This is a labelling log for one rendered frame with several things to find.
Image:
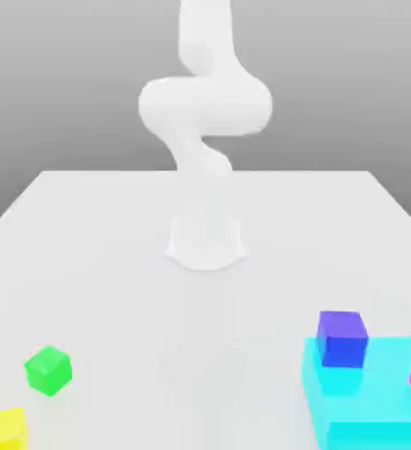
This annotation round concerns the large cyan box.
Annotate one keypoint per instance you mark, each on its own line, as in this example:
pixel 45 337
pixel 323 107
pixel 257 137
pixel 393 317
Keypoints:
pixel 374 404

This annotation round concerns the small yellow cube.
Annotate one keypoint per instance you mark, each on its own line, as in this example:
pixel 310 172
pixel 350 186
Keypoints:
pixel 3 430

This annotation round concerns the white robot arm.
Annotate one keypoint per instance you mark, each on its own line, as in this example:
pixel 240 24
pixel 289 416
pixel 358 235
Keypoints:
pixel 205 105

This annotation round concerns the small blue cube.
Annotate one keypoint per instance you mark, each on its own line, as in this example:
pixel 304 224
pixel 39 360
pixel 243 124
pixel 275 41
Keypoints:
pixel 342 341

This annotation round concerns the small green cube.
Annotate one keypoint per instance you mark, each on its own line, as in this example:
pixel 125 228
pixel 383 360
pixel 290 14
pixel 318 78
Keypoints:
pixel 48 371

